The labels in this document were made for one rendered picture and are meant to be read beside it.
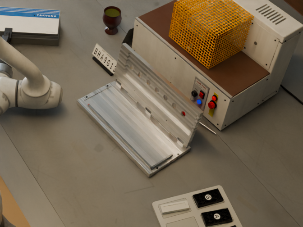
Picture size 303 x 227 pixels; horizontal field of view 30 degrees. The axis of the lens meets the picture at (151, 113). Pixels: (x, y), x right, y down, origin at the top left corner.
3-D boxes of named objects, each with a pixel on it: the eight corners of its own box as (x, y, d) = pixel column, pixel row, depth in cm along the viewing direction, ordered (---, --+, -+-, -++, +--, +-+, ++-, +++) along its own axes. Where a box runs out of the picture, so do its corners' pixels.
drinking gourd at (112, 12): (109, 22, 258) (110, 2, 250) (124, 30, 256) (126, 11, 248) (98, 31, 253) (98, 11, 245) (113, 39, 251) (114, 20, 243)
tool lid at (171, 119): (121, 43, 218) (125, 42, 219) (112, 80, 231) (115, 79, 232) (200, 113, 199) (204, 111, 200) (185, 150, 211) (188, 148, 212)
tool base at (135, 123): (76, 104, 224) (76, 97, 221) (117, 82, 234) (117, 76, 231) (149, 178, 204) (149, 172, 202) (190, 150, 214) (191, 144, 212)
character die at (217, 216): (200, 214, 195) (201, 212, 194) (227, 209, 198) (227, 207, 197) (205, 226, 192) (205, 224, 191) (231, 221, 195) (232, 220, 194)
